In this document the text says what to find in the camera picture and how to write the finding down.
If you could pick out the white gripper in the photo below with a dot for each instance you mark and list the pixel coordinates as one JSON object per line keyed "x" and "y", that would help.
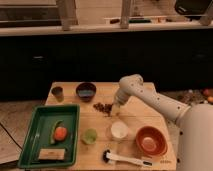
{"x": 115, "y": 110}

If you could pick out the wooden table board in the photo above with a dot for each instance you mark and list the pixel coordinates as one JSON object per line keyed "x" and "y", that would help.
{"x": 135, "y": 114}

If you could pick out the small green cup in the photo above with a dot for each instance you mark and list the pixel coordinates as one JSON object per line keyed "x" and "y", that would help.
{"x": 89, "y": 136}

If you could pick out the green plastic tray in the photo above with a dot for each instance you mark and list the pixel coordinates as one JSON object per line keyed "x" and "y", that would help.
{"x": 38, "y": 136}

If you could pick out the dark red grape bunch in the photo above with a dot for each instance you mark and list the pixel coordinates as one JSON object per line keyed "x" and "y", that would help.
{"x": 104, "y": 108}

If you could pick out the dark blue bowl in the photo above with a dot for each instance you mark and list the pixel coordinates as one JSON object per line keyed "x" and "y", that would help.
{"x": 86, "y": 91}

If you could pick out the orange tomato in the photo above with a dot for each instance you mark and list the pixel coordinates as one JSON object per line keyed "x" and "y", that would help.
{"x": 60, "y": 133}

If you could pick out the white dish brush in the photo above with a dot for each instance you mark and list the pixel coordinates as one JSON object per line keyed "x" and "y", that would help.
{"x": 108, "y": 155}

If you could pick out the orange bowl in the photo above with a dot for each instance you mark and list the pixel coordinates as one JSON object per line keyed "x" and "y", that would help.
{"x": 151, "y": 141}

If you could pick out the tan wooden block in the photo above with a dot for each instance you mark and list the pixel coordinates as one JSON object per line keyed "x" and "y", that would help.
{"x": 51, "y": 154}

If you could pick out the green chili pepper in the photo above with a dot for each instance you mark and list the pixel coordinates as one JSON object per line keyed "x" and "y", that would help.
{"x": 56, "y": 124}

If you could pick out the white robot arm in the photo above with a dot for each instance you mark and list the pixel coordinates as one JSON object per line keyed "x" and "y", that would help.
{"x": 195, "y": 147}

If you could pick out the small brown cup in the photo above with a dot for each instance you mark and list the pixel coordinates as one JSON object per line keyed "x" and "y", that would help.
{"x": 57, "y": 92}

